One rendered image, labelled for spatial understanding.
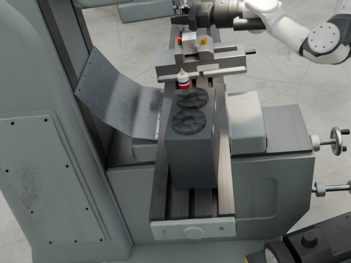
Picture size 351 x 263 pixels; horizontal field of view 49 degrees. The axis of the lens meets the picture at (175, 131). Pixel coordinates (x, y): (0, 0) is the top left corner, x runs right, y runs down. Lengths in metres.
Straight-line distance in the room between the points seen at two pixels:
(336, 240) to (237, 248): 0.56
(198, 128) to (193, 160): 0.09
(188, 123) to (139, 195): 0.68
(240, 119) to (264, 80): 1.69
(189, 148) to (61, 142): 0.55
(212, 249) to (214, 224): 0.81
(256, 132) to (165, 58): 0.46
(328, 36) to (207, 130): 0.38
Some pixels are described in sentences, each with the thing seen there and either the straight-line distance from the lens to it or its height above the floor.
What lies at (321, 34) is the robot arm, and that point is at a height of 1.26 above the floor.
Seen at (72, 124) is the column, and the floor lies 0.98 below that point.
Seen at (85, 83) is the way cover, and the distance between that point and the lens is 1.37.
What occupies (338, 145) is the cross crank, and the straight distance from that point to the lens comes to 1.62.
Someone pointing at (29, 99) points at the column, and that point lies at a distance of 1.32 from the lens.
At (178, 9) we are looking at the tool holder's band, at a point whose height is 1.27.
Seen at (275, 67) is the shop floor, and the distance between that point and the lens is 3.27.
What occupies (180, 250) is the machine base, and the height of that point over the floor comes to 0.20.
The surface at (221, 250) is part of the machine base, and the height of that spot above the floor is 0.20.
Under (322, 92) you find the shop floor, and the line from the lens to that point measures 3.00.
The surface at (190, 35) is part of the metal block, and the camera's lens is 1.50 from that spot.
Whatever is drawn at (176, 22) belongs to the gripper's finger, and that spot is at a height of 1.23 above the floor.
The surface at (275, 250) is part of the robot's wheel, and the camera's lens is 1.36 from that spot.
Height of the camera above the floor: 1.75
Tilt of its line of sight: 40 degrees down
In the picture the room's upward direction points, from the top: 12 degrees counter-clockwise
